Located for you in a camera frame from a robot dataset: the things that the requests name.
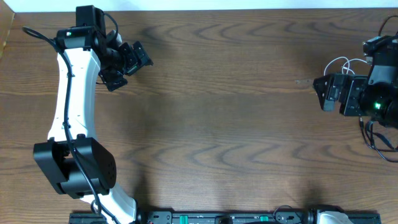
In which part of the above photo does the white USB cable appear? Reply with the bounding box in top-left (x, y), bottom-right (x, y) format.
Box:
top-left (323, 56), bottom-right (369, 77)

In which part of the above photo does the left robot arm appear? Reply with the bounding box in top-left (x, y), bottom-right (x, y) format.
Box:
top-left (33, 5), bottom-right (153, 223)

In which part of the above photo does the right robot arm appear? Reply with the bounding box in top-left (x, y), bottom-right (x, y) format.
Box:
top-left (313, 34), bottom-right (397, 163)

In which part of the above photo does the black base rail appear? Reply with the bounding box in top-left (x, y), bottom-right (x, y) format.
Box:
top-left (68, 210), bottom-right (382, 224)

